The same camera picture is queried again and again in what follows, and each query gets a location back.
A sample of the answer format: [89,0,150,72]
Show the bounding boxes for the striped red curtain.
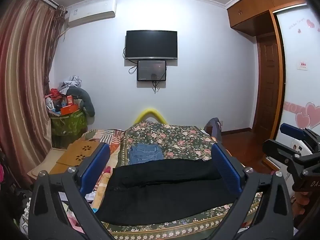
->
[0,0,66,188]

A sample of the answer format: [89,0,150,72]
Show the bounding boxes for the floral blanket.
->
[100,120,266,240]

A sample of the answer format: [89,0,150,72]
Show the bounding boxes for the wooden lap desk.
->
[57,141,106,167]

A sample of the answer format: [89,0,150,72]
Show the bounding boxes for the pink cloth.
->
[58,192,87,234]

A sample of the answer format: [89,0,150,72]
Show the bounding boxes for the yellow curved bar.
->
[135,108,168,124]

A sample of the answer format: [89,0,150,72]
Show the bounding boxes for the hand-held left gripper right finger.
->
[211,142,294,240]

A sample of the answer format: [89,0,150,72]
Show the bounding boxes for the black wall television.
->
[125,30,178,61]

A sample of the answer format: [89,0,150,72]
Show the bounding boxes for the white wardrobe door with hearts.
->
[276,4,320,142]

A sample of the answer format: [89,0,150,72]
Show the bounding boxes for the black pants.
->
[95,158,237,227]

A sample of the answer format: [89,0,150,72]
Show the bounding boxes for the blue denim jeans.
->
[128,143,164,165]

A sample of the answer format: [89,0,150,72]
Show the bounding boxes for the wooden overhead cabinet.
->
[227,0,307,37]

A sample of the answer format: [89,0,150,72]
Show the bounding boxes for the small black monitor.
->
[137,60,167,82]

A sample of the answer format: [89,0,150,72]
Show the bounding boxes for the white air conditioner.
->
[65,0,117,28]

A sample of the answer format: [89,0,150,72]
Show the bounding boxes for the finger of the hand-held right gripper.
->
[262,139,304,167]
[280,123,320,146]

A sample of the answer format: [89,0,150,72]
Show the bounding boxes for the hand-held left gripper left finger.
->
[28,142,118,240]

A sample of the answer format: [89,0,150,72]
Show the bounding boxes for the wooden door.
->
[252,36,281,133]

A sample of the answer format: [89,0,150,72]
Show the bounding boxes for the grey white cloth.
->
[60,75,82,93]

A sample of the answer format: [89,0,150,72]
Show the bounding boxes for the white plastic appliance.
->
[274,137,308,205]

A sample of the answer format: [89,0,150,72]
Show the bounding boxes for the striped bedding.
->
[80,129,125,180]

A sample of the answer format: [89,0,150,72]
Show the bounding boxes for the orange box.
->
[60,104,79,116]

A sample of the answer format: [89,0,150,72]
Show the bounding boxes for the blue grey backpack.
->
[203,117,223,143]

